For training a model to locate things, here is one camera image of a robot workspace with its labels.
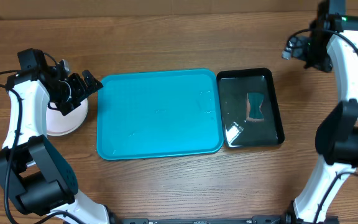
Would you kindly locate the white plate with stain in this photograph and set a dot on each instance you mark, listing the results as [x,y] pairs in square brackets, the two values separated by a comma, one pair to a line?
[59,125]

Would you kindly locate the teal plastic tray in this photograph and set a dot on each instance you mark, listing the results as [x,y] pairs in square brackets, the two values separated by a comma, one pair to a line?
[158,114]

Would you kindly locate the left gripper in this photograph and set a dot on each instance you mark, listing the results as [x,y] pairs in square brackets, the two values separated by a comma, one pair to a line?
[81,94]

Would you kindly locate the black water tray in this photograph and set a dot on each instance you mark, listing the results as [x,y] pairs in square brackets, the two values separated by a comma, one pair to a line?
[233,87]

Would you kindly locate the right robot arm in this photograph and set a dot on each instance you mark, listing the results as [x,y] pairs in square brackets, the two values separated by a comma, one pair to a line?
[332,46]

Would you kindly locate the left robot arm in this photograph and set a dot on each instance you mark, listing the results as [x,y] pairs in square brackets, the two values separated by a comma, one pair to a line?
[34,176]

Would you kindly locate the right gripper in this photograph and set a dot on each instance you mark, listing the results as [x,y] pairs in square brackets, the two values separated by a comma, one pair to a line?
[325,65]

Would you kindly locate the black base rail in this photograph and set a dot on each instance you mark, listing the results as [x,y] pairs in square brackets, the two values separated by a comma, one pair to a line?
[259,219]

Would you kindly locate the green scrub sponge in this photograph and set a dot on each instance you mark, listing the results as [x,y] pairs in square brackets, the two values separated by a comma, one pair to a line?
[254,102]

